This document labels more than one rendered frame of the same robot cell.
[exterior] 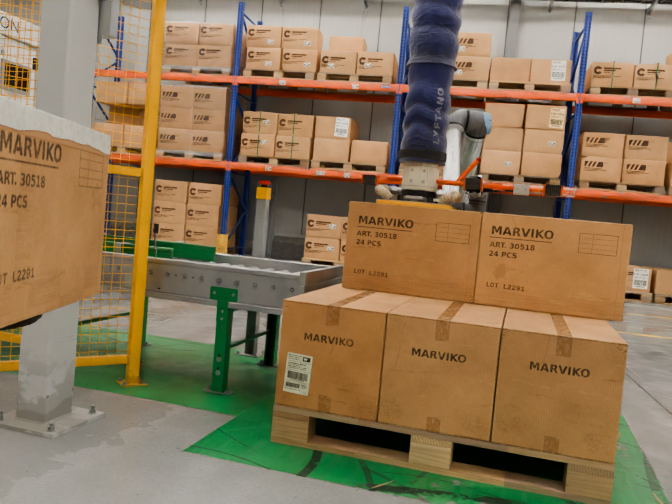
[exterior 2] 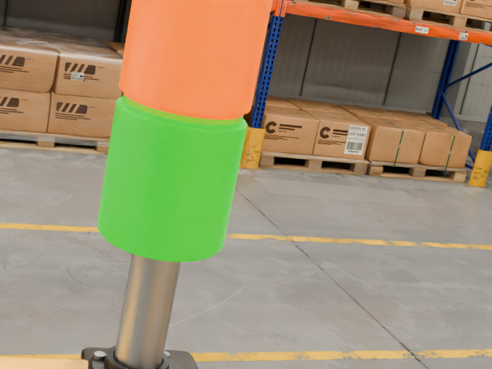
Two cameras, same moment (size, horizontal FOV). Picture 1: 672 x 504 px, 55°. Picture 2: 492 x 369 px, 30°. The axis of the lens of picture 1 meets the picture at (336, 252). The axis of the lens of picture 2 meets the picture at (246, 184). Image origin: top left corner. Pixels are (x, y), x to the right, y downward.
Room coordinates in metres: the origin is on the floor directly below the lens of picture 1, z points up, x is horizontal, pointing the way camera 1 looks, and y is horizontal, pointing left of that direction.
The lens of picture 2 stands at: (2.84, 1.54, 2.29)
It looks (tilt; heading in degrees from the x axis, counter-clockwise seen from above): 16 degrees down; 324
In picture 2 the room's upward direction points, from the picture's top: 12 degrees clockwise
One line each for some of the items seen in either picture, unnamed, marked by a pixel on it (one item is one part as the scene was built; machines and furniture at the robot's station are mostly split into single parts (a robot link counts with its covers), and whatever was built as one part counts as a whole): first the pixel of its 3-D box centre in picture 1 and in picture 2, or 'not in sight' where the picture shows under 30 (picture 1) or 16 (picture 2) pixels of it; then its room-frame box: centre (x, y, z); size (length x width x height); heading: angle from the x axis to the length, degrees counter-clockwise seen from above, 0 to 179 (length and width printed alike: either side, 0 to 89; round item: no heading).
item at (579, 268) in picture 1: (549, 263); not in sight; (2.90, -0.96, 0.74); 0.60 x 0.40 x 0.40; 73
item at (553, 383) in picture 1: (452, 351); not in sight; (2.71, -0.53, 0.34); 1.20 x 1.00 x 0.40; 74
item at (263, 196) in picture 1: (257, 271); not in sight; (3.83, 0.46, 0.50); 0.07 x 0.07 x 1.00; 74
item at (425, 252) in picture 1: (417, 249); not in sight; (3.08, -0.39, 0.74); 0.60 x 0.40 x 0.40; 73
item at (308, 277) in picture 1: (325, 274); not in sight; (3.19, 0.04, 0.58); 0.70 x 0.03 x 0.06; 164
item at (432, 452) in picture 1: (446, 414); not in sight; (2.71, -0.53, 0.07); 1.20 x 1.00 x 0.14; 74
